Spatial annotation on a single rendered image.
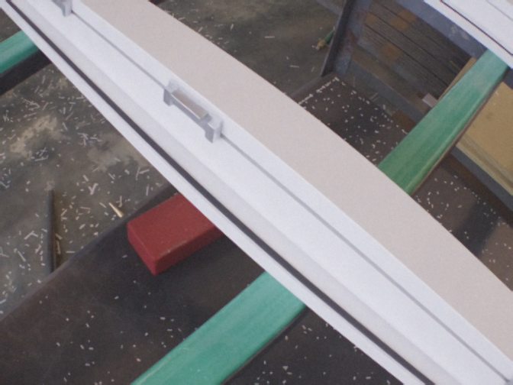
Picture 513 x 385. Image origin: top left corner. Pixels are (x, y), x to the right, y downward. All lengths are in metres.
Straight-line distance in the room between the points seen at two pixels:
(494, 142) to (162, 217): 0.54
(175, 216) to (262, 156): 0.33
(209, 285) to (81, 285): 0.16
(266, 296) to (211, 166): 0.09
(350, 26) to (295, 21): 1.14
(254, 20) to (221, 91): 1.65
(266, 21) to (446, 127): 1.54
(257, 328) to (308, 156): 0.11
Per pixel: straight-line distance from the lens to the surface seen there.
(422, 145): 0.47
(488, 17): 0.67
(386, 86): 0.91
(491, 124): 0.93
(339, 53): 0.94
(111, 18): 0.41
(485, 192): 1.33
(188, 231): 0.64
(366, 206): 0.31
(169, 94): 0.35
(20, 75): 0.52
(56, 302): 0.65
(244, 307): 0.34
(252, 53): 1.83
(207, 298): 0.65
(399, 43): 1.54
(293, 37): 1.94
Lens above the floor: 1.18
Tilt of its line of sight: 53 degrees down
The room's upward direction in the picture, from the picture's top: 17 degrees clockwise
